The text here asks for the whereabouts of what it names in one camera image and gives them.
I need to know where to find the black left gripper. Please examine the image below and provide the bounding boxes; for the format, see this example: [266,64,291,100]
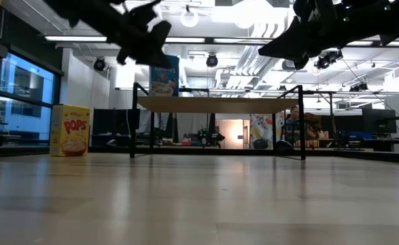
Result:
[107,0,173,69]

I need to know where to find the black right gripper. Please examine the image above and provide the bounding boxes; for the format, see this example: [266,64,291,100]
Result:
[258,0,356,71]

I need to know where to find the blue Rice Krispies cereal box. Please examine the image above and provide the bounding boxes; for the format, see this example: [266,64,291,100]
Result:
[149,56,180,98]

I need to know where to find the yellow Corn Pops cereal box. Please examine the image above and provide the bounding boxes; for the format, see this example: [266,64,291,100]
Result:
[49,103,91,158]

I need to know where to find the black ceiling spotlight cluster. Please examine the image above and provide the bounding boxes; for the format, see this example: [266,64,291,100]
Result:
[313,50,344,71]

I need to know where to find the long LED light bar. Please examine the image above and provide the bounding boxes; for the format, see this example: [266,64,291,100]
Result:
[44,35,399,48]

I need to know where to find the round white ceiling lamp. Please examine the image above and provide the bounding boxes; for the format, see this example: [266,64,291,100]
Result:
[179,5,200,29]

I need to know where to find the person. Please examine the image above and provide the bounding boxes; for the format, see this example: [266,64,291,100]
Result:
[285,105,305,146]
[303,112,324,140]

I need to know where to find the black monitor back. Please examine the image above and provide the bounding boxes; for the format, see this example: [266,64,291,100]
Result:
[92,108,141,148]

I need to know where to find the dark computer monitor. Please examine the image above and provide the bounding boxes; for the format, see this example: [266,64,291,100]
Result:
[361,108,398,135]

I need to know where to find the small black robot green lights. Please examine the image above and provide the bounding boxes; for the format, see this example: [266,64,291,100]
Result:
[196,127,226,148]

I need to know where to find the colourful wall poster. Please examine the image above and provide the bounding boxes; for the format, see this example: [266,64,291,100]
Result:
[249,113,285,150]

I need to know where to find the wooden shelf with black frame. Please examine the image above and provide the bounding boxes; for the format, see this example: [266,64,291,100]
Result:
[129,82,307,161]

